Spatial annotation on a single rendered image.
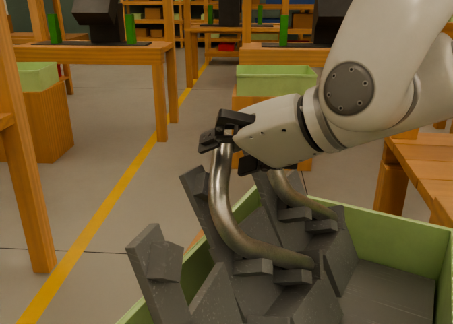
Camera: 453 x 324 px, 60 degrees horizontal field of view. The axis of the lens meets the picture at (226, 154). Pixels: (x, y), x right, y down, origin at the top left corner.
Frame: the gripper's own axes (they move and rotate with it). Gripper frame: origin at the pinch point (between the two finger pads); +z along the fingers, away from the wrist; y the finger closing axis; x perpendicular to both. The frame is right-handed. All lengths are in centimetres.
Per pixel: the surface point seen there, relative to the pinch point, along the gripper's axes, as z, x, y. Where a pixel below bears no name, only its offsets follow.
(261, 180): 4.5, -2.3, -13.6
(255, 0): 320, -585, -327
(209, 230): 4.3, 10.3, -2.7
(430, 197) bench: -7, -17, -68
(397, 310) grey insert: -7.3, 15.3, -39.5
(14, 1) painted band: 851, -696, -33
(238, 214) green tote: 16.9, -0.8, -21.6
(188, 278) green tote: 16.1, 14.9, -10.0
